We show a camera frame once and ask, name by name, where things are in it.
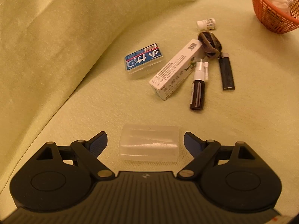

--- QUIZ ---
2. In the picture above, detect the orange plastic mesh basket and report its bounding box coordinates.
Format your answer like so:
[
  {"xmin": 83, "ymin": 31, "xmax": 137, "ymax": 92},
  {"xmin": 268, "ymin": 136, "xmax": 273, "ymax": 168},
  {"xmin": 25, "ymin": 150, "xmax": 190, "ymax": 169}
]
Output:
[{"xmin": 252, "ymin": 0, "xmax": 298, "ymax": 34}]

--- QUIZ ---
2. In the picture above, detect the clear plastic case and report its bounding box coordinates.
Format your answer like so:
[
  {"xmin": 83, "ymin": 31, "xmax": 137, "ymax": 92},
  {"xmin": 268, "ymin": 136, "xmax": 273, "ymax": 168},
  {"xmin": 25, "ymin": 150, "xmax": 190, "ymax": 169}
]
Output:
[{"xmin": 119, "ymin": 124, "xmax": 179, "ymax": 162}]

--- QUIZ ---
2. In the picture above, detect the black lighter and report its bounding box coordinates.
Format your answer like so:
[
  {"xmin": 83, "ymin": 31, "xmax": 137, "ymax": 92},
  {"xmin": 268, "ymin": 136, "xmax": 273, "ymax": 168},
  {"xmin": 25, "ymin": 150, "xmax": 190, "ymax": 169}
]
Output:
[{"xmin": 218, "ymin": 53, "xmax": 235, "ymax": 91}]

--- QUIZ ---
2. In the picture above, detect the yellow-green sofa cover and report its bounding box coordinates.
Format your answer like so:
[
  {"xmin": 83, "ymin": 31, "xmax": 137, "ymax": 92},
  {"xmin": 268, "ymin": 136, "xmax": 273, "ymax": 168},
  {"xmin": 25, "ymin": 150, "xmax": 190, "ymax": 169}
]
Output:
[{"xmin": 1, "ymin": 0, "xmax": 298, "ymax": 219}]

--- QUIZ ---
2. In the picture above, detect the brown spray bottle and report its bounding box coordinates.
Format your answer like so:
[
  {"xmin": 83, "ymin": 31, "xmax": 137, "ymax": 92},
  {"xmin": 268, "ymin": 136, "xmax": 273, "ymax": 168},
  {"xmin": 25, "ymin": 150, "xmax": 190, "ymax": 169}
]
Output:
[{"xmin": 189, "ymin": 59, "xmax": 209, "ymax": 111}]

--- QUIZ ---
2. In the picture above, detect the long white medicine box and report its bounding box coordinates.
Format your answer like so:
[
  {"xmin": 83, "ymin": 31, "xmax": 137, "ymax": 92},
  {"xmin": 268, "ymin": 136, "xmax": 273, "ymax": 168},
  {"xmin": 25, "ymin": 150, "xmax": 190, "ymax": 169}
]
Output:
[{"xmin": 149, "ymin": 39, "xmax": 204, "ymax": 100}]

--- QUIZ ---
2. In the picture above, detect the brown hair scrunchie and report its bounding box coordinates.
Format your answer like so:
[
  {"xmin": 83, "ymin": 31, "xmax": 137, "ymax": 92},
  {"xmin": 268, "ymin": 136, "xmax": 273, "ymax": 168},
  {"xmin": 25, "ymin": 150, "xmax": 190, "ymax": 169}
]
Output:
[{"xmin": 198, "ymin": 30, "xmax": 222, "ymax": 59}]

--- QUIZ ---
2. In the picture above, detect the blue labelled clear plastic box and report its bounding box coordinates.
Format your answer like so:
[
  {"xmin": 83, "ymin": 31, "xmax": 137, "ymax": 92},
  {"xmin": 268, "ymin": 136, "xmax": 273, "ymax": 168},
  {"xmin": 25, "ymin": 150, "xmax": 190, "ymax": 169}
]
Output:
[{"xmin": 124, "ymin": 43, "xmax": 165, "ymax": 79}]

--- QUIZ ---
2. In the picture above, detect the small white pill bottle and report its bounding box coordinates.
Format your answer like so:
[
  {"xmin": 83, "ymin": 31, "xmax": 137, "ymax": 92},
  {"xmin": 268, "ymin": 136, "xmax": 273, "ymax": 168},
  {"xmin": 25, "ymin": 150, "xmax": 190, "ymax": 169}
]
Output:
[{"xmin": 196, "ymin": 18, "xmax": 216, "ymax": 31}]

